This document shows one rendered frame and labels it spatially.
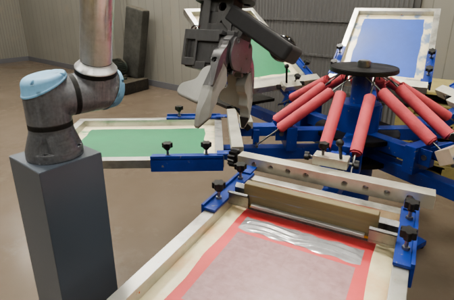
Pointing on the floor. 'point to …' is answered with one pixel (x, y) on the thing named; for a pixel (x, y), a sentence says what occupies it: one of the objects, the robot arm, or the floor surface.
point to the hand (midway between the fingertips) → (227, 130)
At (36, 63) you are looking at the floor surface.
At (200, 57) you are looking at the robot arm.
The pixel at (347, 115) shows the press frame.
